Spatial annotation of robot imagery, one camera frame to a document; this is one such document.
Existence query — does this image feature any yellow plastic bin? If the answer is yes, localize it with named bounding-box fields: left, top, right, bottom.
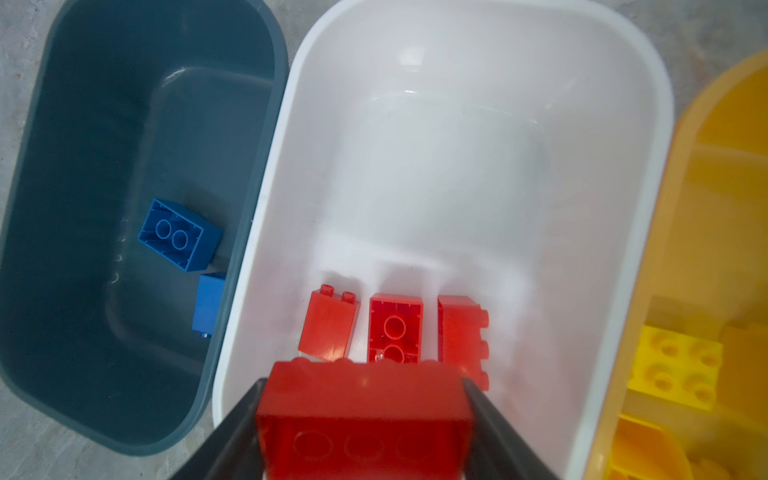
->
left=585, top=52, right=767, bottom=479

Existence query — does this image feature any dark teal plastic bin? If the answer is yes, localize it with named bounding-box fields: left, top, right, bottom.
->
left=1, top=1, right=288, bottom=456

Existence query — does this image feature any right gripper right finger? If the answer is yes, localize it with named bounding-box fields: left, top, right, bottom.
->
left=462, top=378, right=558, bottom=480

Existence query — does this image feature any small red lego brick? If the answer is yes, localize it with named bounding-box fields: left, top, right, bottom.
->
left=298, top=284, right=360, bottom=362

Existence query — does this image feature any blue lego brick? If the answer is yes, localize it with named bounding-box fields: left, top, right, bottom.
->
left=192, top=273, right=226, bottom=338
left=138, top=199, right=223, bottom=272

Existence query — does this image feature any yellow lego brick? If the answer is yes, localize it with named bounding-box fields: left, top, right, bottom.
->
left=717, top=322, right=767, bottom=432
left=628, top=326, right=724, bottom=411

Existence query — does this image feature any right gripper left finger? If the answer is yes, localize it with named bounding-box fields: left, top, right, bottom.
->
left=171, top=378, right=267, bottom=480

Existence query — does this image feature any yellow round lego piece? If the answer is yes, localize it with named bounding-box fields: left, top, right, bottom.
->
left=604, top=414, right=693, bottom=480

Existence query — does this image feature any red lego brick front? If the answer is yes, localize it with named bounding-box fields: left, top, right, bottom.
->
left=255, top=358, right=474, bottom=479

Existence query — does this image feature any white plastic bin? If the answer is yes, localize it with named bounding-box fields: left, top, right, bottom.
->
left=212, top=1, right=674, bottom=479

